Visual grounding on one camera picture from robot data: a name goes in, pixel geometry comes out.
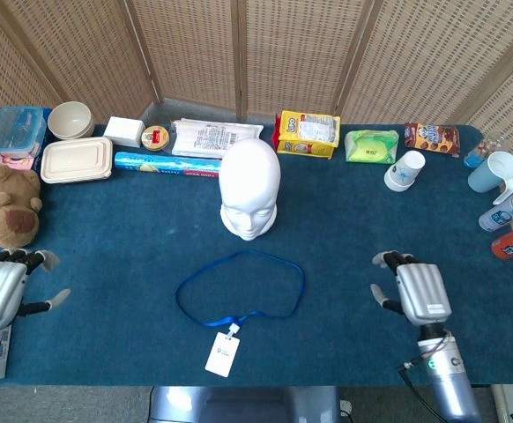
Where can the blue food wrap box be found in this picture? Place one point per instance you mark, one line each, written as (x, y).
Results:
(164, 166)

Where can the clear bottle blue label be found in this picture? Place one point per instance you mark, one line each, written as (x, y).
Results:
(477, 156)

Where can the brown cookie packet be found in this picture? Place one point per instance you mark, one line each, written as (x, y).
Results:
(433, 138)

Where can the white foam mannequin head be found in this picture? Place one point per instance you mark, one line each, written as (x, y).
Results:
(250, 185)

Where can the beige lidded takeaway container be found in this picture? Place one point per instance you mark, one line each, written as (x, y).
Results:
(76, 159)

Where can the white label bottle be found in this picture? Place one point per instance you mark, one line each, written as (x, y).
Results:
(503, 215)

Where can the light blue plastic mug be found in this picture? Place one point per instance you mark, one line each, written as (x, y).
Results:
(492, 174)

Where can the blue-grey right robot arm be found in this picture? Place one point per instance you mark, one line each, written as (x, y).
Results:
(448, 379)

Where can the brown plush toy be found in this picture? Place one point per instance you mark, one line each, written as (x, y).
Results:
(5, 202)

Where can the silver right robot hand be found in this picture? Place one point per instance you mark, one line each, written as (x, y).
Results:
(421, 293)

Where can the small white box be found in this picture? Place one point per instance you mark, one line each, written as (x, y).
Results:
(123, 131)

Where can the dark blue carpet mat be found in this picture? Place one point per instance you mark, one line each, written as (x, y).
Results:
(128, 264)

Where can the beige bowl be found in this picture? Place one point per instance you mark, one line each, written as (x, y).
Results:
(70, 120)

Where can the round tin red label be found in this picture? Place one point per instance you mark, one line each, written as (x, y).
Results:
(156, 137)

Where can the clear blue-lidded lunch box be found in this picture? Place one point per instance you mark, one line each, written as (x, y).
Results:
(16, 130)

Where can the pink box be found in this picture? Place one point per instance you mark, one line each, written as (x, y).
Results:
(16, 163)

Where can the yellow snack bag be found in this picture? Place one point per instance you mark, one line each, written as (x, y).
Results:
(309, 134)

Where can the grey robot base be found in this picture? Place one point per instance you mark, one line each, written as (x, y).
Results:
(239, 405)

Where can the woven bamboo folding screen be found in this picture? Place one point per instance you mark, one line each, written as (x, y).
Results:
(283, 44)

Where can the green wet wipes pack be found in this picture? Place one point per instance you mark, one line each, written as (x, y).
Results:
(371, 147)

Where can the white printed plastic packet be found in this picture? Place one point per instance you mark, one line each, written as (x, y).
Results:
(212, 137)

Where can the white paper cup stack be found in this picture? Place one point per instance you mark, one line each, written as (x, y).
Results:
(404, 172)

